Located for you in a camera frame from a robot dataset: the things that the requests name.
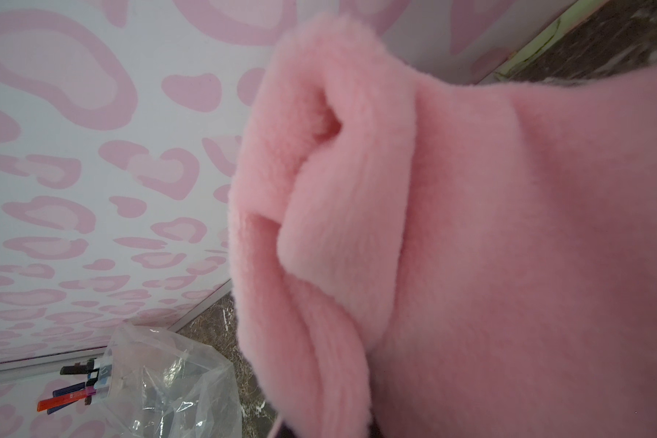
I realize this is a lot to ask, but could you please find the blue marker pen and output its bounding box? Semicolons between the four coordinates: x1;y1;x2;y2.
52;383;86;397

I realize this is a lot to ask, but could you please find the clear plastic vacuum bag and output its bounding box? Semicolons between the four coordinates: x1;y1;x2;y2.
93;324;242;437

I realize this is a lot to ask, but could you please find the black marker pen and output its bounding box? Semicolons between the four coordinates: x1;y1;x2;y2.
59;358;96;375

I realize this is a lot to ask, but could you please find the pink blanket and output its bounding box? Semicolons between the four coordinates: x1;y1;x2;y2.
229;16;657;437

